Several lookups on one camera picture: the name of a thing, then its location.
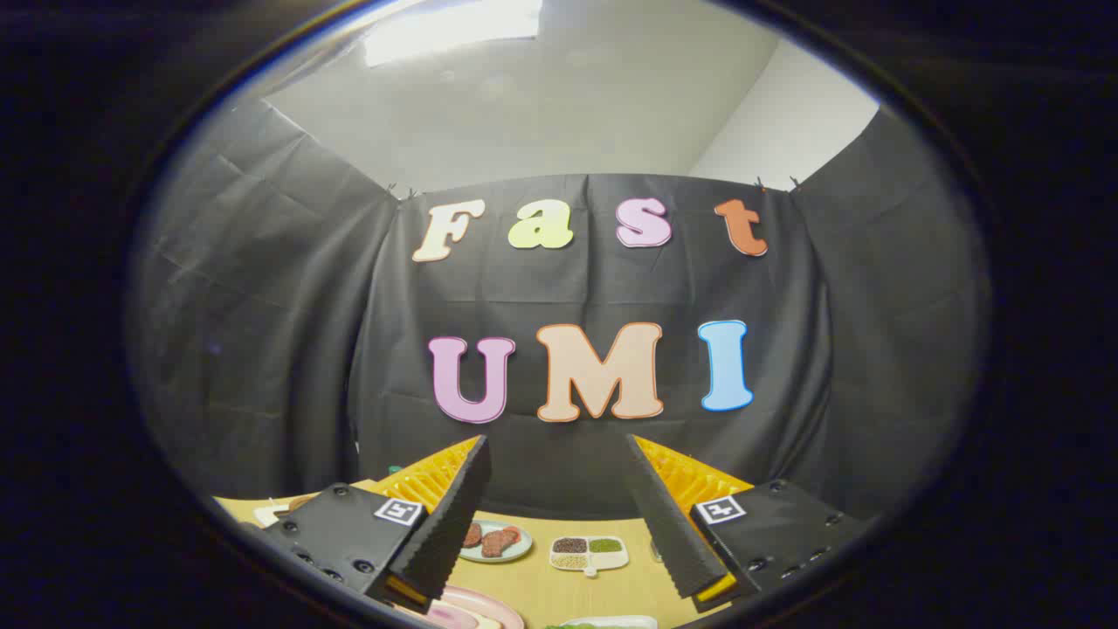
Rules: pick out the black backdrop cloth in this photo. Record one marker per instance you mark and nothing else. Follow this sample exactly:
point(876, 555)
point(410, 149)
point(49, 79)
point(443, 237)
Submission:
point(568, 288)

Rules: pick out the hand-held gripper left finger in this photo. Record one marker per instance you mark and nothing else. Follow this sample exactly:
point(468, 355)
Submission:
point(458, 515)

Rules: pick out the white divided grain dish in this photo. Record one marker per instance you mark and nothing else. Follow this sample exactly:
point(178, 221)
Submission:
point(590, 556)

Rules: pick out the white plate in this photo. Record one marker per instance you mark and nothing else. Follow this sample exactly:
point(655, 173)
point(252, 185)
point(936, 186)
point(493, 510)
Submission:
point(624, 621)

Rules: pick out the ceiling light panel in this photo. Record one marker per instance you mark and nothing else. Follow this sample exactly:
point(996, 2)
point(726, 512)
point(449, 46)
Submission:
point(450, 26)

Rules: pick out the pale blue oval plate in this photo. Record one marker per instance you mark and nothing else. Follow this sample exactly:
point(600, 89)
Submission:
point(522, 550)

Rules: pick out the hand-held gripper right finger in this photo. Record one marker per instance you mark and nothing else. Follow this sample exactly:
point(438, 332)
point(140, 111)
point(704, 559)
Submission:
point(668, 524)

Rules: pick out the pink ham slice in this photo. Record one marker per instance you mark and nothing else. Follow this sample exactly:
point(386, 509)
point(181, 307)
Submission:
point(452, 617)

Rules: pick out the brown meat piece orange tip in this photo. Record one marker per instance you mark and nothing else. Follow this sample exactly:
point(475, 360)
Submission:
point(498, 542)

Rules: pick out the white toaster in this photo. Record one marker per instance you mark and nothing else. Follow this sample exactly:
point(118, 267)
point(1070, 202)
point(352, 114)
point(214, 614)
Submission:
point(269, 514)

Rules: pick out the pink round plate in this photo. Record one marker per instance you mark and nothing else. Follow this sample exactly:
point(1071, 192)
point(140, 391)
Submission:
point(507, 610)

